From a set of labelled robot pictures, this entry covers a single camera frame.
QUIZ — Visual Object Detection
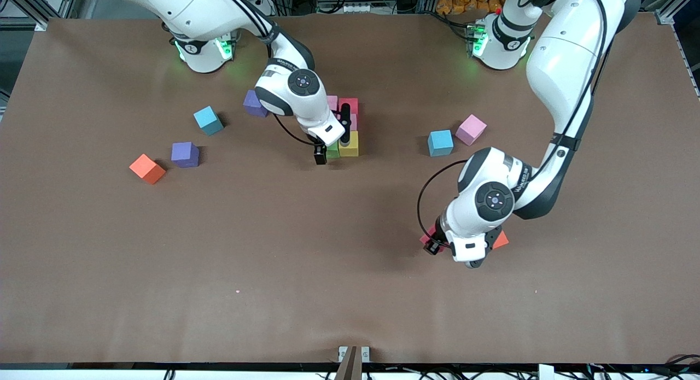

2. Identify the cyan foam block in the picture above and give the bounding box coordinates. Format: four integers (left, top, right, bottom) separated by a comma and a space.
193, 106, 225, 136
427, 130, 454, 157

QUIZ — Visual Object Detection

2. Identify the purple foam block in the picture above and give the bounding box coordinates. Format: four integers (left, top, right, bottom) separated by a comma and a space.
171, 142, 200, 168
243, 90, 269, 118

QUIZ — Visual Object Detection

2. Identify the brown paper table cover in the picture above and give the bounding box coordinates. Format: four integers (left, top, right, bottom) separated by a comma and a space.
0, 13, 700, 364

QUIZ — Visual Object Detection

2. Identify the orange snack bag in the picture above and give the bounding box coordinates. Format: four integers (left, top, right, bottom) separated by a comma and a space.
436, 0, 506, 15

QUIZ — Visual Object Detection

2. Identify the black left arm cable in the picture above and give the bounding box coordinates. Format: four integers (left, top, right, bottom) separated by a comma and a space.
417, 160, 469, 247

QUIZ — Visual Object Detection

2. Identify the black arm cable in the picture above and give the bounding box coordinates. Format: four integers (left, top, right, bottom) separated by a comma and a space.
272, 111, 318, 147
417, 160, 469, 247

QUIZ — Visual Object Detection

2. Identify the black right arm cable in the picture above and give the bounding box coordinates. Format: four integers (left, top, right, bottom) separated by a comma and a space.
272, 111, 318, 147

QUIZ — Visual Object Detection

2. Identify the metal table edge bracket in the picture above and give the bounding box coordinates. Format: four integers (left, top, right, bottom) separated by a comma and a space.
335, 346, 371, 380

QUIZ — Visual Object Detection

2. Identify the aluminium table edge rail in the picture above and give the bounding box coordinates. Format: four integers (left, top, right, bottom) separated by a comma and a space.
670, 24, 700, 99

